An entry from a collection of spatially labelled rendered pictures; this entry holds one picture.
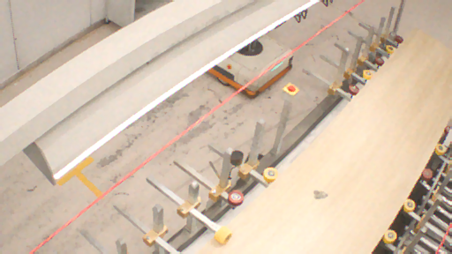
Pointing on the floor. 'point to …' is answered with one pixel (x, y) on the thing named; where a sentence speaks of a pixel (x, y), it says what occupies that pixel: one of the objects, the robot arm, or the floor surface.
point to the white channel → (112, 72)
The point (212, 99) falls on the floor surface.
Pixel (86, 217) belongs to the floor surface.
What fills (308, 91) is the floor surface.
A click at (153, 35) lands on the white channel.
